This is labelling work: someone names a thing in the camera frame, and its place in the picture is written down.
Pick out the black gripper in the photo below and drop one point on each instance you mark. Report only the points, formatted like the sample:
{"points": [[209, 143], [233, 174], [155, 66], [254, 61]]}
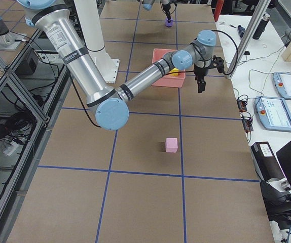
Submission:
{"points": [[200, 71], [166, 6]]}

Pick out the purple foam block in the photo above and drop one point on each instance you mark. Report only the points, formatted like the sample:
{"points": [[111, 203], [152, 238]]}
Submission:
{"points": [[168, 22]]}

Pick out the yellow foam block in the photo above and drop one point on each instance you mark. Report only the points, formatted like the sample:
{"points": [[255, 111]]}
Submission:
{"points": [[174, 72]]}

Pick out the pink plastic bin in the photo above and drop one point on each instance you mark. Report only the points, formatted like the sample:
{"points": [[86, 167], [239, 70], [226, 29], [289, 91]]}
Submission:
{"points": [[167, 81]]}

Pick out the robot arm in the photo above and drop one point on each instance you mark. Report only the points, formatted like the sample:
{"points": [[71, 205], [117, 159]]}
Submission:
{"points": [[107, 103], [148, 5]]}

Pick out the pink foam block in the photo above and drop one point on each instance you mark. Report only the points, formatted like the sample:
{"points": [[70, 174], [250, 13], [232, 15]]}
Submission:
{"points": [[171, 145]]}

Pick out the left teach pendant tablet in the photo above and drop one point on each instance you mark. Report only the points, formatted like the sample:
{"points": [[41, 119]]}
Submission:
{"points": [[273, 113]]}

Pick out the black water bottle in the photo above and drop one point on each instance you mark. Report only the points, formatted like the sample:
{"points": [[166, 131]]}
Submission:
{"points": [[261, 27]]}

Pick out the black box on desk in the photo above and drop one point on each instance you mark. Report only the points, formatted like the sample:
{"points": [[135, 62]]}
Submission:
{"points": [[265, 162]]}

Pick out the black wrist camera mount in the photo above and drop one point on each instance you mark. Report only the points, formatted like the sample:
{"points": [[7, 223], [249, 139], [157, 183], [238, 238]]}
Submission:
{"points": [[217, 62]]}

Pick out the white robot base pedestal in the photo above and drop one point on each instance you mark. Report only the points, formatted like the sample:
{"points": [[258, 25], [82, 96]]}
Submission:
{"points": [[91, 28]]}

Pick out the aluminium frame post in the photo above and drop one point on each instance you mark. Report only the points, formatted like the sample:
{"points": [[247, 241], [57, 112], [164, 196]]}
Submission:
{"points": [[251, 28]]}

